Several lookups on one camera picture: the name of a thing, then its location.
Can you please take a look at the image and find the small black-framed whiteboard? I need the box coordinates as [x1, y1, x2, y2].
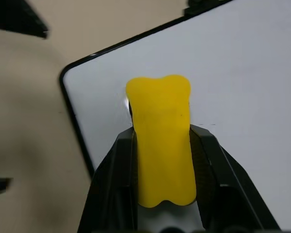
[59, 0, 291, 233]

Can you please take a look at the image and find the yellow plastic block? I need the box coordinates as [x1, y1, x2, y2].
[125, 74, 197, 209]

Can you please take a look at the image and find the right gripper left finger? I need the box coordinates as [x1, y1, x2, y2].
[77, 127, 139, 232]

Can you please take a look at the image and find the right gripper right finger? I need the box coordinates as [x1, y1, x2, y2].
[189, 123, 282, 231]

